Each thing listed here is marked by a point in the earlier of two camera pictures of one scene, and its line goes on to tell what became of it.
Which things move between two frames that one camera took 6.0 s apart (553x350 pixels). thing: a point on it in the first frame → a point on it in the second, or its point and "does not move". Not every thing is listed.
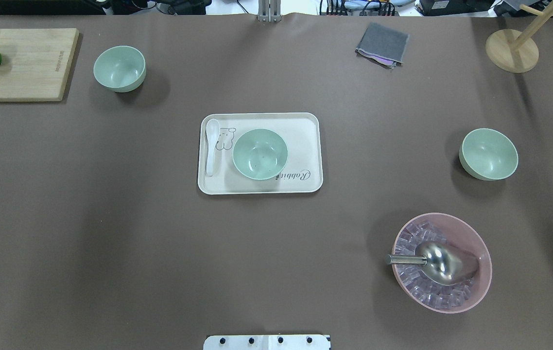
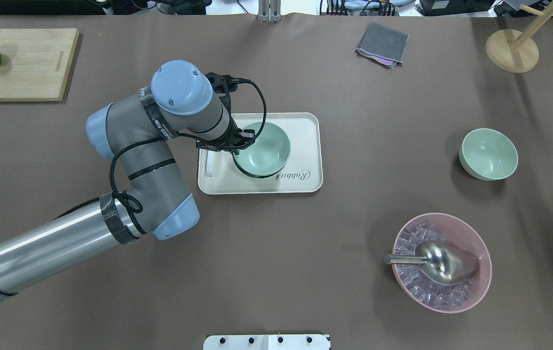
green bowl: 488,154 does not move
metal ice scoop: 442,263 does not move
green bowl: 122,68 → 268,156
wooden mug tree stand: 516,51 does not move
